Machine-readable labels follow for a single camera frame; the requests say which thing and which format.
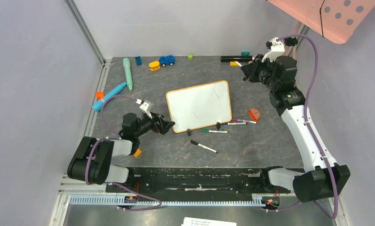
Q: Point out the teal block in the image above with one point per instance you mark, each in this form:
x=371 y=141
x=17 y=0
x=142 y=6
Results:
x=245 y=53

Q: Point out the orange wedge toy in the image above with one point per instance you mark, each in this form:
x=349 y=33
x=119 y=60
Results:
x=137 y=153

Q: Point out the dark blue block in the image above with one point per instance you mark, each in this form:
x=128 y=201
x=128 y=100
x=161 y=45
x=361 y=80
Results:
x=138 y=60

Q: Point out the green capped marker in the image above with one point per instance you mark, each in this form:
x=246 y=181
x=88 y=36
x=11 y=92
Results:
x=213 y=131

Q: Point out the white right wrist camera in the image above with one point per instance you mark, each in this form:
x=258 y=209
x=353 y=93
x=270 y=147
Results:
x=276 y=48

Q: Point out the white paper sheet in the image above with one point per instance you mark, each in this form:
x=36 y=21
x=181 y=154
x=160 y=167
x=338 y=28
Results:
x=205 y=222

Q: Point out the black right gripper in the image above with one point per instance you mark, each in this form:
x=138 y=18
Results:
x=253 y=72

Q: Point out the blue toy crayon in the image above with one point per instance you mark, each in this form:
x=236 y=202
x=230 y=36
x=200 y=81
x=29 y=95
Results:
x=99 y=103

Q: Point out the yellow framed whiteboard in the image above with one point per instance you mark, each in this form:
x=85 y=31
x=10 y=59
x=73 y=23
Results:
x=199 y=106

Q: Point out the purple capped marker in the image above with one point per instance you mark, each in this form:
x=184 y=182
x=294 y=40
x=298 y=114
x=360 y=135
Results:
x=242 y=120

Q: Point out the yellow block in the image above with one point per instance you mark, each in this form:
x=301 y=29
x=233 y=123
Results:
x=234 y=64

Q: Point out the mint green toy crayon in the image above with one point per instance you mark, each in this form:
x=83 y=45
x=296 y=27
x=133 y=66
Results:
x=128 y=74

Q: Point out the pink perforated panel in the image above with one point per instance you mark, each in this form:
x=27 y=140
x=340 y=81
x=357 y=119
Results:
x=335 y=20

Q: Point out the red capped marker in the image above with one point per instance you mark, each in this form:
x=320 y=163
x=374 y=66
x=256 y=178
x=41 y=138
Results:
x=238 y=63

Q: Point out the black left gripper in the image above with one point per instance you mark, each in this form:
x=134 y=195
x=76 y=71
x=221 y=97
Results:
x=165 y=125

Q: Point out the orange small toy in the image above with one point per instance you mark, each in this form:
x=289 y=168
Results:
x=99 y=95

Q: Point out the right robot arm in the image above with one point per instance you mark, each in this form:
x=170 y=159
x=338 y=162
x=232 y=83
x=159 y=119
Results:
x=323 y=177

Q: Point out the orange lego brick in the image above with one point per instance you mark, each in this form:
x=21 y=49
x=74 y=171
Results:
x=254 y=114

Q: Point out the black capped marker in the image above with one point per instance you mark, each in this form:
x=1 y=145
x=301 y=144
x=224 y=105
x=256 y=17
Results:
x=203 y=146

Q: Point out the black microphone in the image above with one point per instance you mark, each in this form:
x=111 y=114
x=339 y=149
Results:
x=237 y=58

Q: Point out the blue toy car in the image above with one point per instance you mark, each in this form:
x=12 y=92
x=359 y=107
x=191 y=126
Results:
x=167 y=60

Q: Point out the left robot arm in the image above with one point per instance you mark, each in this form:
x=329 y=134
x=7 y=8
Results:
x=92 y=160

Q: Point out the pink tripod stand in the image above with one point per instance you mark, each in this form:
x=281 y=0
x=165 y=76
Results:
x=292 y=41

